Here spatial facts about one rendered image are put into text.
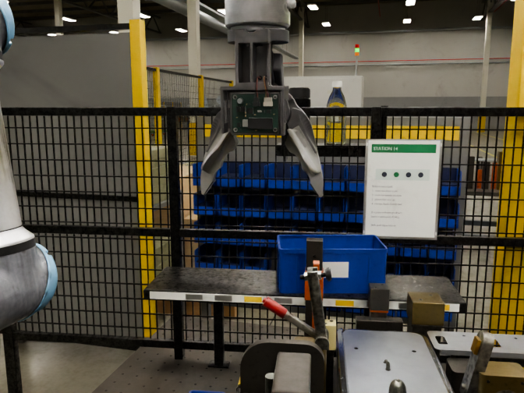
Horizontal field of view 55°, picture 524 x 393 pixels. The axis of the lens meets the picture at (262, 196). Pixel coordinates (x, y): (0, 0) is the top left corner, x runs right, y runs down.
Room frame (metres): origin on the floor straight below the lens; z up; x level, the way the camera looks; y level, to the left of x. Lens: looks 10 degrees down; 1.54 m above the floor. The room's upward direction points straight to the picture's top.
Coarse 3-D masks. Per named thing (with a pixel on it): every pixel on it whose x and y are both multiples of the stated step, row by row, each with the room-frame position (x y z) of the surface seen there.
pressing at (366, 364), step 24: (336, 336) 1.14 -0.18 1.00; (360, 336) 1.14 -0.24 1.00; (384, 336) 1.14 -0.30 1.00; (408, 336) 1.14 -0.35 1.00; (360, 360) 1.02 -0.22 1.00; (408, 360) 1.02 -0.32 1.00; (432, 360) 1.02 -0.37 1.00; (360, 384) 0.92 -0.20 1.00; (384, 384) 0.92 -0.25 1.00; (408, 384) 0.92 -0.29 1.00; (432, 384) 0.92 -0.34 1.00
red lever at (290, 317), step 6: (264, 300) 1.01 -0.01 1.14; (270, 300) 1.00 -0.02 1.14; (264, 306) 1.01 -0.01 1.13; (270, 306) 1.00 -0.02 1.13; (276, 306) 1.00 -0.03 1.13; (282, 306) 1.01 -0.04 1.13; (276, 312) 1.00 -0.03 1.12; (282, 312) 1.00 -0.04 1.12; (288, 312) 1.01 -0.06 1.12; (288, 318) 1.00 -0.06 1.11; (294, 318) 1.00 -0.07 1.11; (294, 324) 1.00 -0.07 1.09; (300, 324) 1.00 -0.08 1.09; (306, 324) 1.00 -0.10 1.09; (306, 330) 0.99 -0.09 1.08; (312, 330) 0.99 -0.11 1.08; (312, 336) 0.99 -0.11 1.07
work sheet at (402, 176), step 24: (384, 144) 1.52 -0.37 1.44; (408, 144) 1.51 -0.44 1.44; (432, 144) 1.50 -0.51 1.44; (384, 168) 1.52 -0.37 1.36; (408, 168) 1.51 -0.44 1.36; (432, 168) 1.50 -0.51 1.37; (384, 192) 1.52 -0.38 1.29; (408, 192) 1.51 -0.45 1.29; (432, 192) 1.50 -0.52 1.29; (384, 216) 1.52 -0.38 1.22; (408, 216) 1.51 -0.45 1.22; (432, 216) 1.50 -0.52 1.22
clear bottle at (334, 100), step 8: (336, 88) 1.62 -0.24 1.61; (336, 96) 1.61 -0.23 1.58; (344, 96) 1.63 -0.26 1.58; (328, 104) 1.62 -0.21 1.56; (336, 104) 1.60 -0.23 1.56; (344, 104) 1.61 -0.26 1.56; (328, 120) 1.62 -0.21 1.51; (336, 120) 1.60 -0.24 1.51; (344, 120) 1.61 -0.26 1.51; (328, 128) 1.61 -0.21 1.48; (336, 128) 1.60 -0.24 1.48; (344, 128) 1.61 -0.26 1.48; (328, 136) 1.61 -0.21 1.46; (336, 136) 1.60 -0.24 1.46; (344, 136) 1.61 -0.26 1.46; (328, 144) 1.62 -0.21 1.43; (336, 144) 1.60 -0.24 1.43
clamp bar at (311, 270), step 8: (312, 272) 0.98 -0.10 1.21; (320, 272) 1.00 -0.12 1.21; (328, 272) 0.99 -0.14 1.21; (312, 280) 0.98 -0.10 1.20; (328, 280) 0.99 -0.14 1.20; (312, 288) 0.98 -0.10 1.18; (312, 296) 0.98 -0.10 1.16; (320, 296) 0.98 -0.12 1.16; (312, 304) 0.98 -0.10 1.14; (320, 304) 0.98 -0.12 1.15; (320, 312) 0.98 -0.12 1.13; (320, 320) 0.98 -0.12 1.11; (320, 328) 0.98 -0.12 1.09; (320, 336) 0.98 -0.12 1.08
